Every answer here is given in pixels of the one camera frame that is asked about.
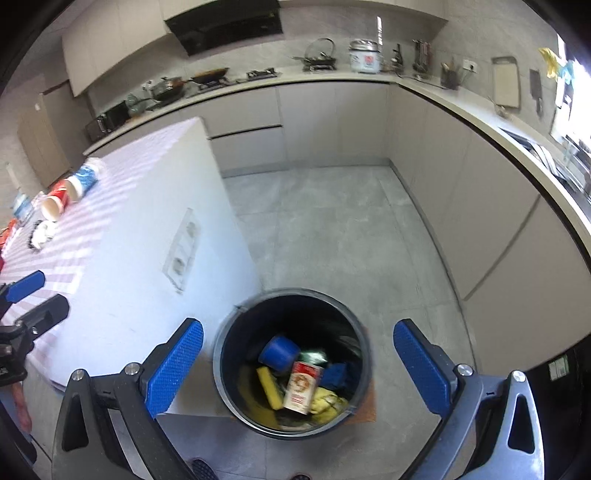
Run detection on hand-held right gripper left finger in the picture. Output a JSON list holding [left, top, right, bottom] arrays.
[[52, 318, 205, 480]]

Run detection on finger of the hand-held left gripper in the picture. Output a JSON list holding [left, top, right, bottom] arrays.
[[0, 271, 46, 315], [0, 295, 70, 352]]

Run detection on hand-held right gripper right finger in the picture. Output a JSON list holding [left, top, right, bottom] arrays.
[[392, 318, 546, 480]]

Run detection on white paper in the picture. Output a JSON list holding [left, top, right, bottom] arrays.
[[33, 220, 57, 247]]

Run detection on blue cloth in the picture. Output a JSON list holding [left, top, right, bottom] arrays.
[[320, 363, 350, 391]]

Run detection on red paper cup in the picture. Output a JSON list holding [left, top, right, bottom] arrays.
[[41, 181, 75, 221]]

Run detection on yellow sponge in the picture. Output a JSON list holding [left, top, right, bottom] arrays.
[[256, 367, 284, 411]]

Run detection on yellow cloth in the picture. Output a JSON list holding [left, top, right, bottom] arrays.
[[308, 387, 350, 416]]

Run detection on blue round bowl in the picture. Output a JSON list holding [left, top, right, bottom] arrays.
[[259, 336, 301, 372]]

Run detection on black plastic bucket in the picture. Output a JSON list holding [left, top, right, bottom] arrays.
[[212, 288, 374, 438]]

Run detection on small pink carton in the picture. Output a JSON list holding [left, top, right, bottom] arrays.
[[283, 361, 322, 415]]

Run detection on blue patterned paper cup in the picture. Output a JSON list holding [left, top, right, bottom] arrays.
[[65, 159, 106, 201]]

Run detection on person's left hand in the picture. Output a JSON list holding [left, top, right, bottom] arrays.
[[11, 382, 34, 432]]

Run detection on brown wooden stool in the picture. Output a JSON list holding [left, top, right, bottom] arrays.
[[342, 381, 378, 424]]

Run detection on island outlet panel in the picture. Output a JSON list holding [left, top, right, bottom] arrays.
[[163, 209, 203, 294]]

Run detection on white kitchen island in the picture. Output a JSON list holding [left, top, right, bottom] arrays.
[[51, 117, 264, 418]]

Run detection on black built-in oven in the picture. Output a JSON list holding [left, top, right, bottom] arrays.
[[526, 342, 591, 462]]

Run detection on beige tall cabinet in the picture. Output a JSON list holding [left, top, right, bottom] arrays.
[[17, 92, 75, 190]]

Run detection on pink checked tablecloth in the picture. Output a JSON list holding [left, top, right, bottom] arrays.
[[0, 117, 206, 298]]

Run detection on black microwave oven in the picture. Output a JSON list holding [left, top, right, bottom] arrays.
[[85, 102, 127, 141]]

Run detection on beige base cabinets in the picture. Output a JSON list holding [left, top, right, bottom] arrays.
[[83, 74, 591, 370]]

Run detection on black dish rack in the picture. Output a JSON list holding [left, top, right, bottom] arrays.
[[503, 129, 559, 171]]

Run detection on steel sink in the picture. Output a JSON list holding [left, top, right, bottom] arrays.
[[554, 157, 591, 200]]

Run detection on black wok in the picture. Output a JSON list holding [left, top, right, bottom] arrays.
[[190, 68, 230, 86]]

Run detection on dark utensil holder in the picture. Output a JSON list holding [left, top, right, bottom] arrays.
[[440, 58, 460, 89]]

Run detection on grey cutting board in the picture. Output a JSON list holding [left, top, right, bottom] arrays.
[[490, 56, 522, 109]]

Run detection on black gas hob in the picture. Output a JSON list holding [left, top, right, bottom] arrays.
[[198, 68, 281, 88]]

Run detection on black cleaver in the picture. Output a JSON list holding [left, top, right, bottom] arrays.
[[529, 69, 543, 114]]

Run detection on white rice cooker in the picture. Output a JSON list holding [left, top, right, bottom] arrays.
[[348, 39, 384, 73]]

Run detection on kitchen window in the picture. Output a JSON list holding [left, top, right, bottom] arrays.
[[549, 32, 591, 153]]

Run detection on black range hood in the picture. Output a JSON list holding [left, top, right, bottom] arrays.
[[164, 0, 283, 57]]

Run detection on black pot with arched handle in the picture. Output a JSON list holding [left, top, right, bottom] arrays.
[[292, 38, 337, 66]]

